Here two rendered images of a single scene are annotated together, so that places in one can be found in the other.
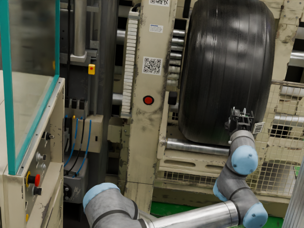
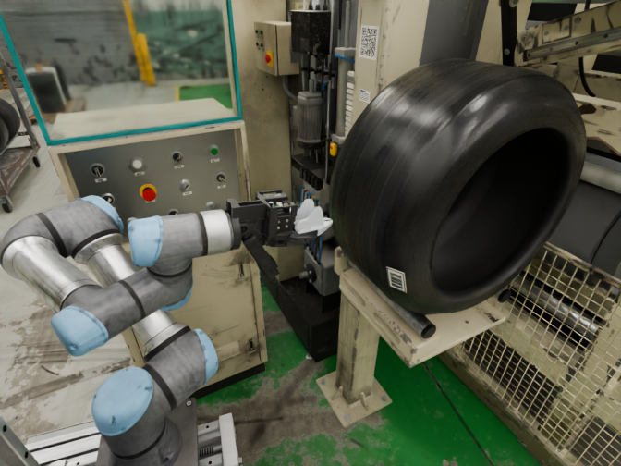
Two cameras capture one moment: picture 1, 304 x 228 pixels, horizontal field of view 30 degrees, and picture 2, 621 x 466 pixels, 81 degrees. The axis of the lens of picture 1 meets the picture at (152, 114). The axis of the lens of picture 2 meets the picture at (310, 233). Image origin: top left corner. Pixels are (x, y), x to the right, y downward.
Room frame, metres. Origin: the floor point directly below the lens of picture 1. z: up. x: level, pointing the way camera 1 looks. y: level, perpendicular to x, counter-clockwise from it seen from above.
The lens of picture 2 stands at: (1.33, -0.83, 1.60)
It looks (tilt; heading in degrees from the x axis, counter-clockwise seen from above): 33 degrees down; 62
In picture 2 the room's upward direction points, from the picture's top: straight up
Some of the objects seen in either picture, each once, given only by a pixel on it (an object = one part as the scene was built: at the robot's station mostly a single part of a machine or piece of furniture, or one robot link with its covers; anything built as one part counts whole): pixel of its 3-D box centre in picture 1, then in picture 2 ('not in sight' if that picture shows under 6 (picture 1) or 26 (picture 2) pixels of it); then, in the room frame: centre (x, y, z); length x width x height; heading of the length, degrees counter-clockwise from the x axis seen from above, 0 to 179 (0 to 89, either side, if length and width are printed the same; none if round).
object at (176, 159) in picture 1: (202, 159); (383, 306); (1.90, -0.23, 0.83); 0.36 x 0.09 x 0.06; 89
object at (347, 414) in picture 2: not in sight; (353, 388); (2.03, 0.02, 0.02); 0.27 x 0.27 x 0.04; 89
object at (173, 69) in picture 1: (163, 52); not in sight; (2.43, -0.02, 1.05); 0.20 x 0.15 x 0.30; 89
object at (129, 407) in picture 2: not in sight; (131, 407); (1.22, -0.26, 0.88); 0.13 x 0.12 x 0.14; 23
